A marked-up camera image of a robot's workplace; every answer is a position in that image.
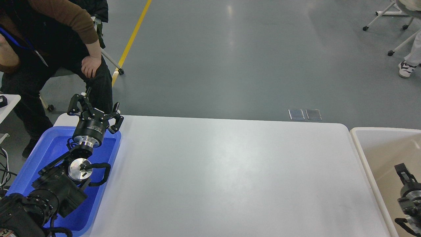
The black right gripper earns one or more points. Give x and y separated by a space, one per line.
410 192

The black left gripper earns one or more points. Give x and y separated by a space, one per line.
92 125

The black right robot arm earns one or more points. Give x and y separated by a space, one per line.
412 221

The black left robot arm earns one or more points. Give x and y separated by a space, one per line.
59 190

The beige plastic bin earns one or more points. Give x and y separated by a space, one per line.
380 149

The blue plastic bin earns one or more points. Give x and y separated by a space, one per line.
53 144

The white side table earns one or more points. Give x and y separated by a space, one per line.
8 103

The small black device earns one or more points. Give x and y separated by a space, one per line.
3 101

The seated person in black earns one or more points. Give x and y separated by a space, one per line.
37 38

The white and black sneaker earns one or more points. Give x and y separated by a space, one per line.
405 70

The right metal floor plate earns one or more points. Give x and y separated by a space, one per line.
313 114

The metal floor plate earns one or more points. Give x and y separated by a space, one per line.
296 114
313 114

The left metal floor plate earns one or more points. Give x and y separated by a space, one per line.
296 114

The white chair legs with casters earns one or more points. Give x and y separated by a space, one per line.
394 17

